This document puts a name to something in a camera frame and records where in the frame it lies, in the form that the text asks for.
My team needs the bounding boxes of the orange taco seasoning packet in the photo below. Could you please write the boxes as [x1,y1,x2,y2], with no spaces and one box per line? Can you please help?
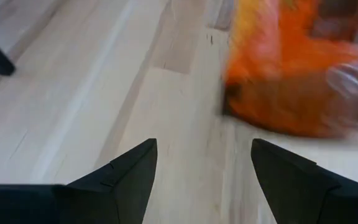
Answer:
[221,0,358,138]

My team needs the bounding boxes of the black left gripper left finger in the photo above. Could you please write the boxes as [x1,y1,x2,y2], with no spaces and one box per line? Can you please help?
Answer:
[0,138,158,224]

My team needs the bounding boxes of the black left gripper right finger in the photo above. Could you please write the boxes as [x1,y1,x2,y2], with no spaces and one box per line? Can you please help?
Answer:
[250,138,358,224]

